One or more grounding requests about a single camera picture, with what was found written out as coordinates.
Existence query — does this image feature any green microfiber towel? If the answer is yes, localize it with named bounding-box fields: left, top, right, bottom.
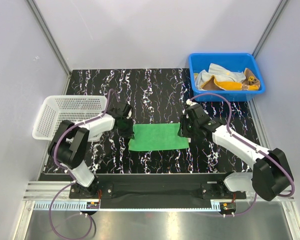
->
left=128, top=123, right=189, bottom=152

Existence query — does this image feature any right small circuit board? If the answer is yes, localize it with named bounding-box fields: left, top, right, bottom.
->
left=220, top=202, right=237, bottom=212

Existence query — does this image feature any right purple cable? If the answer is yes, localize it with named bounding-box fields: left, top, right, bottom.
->
left=187, top=92, right=296, bottom=217

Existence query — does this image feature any purple cable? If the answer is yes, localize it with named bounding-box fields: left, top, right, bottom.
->
left=48, top=88, right=121, bottom=238
left=187, top=92, right=296, bottom=217

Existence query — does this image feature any white perforated plastic basket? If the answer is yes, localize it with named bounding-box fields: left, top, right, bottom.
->
left=32, top=95, right=107, bottom=141

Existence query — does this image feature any right aluminium frame post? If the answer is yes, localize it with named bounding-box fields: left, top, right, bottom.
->
left=252, top=0, right=290, bottom=59

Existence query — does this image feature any left small circuit board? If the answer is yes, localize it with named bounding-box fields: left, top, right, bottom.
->
left=86, top=201, right=100, bottom=209

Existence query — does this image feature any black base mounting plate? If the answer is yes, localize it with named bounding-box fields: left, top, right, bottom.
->
left=69, top=173, right=247, bottom=211

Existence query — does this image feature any black marble pattern mat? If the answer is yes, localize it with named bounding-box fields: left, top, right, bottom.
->
left=64, top=68, right=265, bottom=174

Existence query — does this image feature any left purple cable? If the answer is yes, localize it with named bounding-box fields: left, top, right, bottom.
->
left=48, top=88, right=121, bottom=238

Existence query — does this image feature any small circuit board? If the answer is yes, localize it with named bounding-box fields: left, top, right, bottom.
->
left=86, top=201, right=100, bottom=209
left=220, top=202, right=237, bottom=212

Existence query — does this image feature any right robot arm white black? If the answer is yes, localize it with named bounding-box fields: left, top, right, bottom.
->
left=178, top=100, right=294, bottom=202

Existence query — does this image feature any light grey towel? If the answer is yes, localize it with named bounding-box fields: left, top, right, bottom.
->
left=194, top=63, right=246, bottom=88

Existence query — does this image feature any left aluminium frame post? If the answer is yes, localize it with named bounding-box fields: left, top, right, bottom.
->
left=25, top=0, right=72, bottom=76

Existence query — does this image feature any brown yellow towel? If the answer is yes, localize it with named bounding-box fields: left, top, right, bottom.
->
left=196, top=68, right=261, bottom=91

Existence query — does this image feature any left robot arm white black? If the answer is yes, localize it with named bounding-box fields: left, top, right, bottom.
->
left=48, top=103, right=134, bottom=198

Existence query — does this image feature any aluminium rail front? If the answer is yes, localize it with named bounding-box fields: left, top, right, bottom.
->
left=22, top=181, right=295, bottom=202

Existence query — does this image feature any aluminium frame post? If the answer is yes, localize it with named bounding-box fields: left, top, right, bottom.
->
left=25, top=0, right=72, bottom=76
left=252, top=0, right=290, bottom=59

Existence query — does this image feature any blue plastic bin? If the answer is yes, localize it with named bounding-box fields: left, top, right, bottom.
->
left=188, top=52, right=266, bottom=102

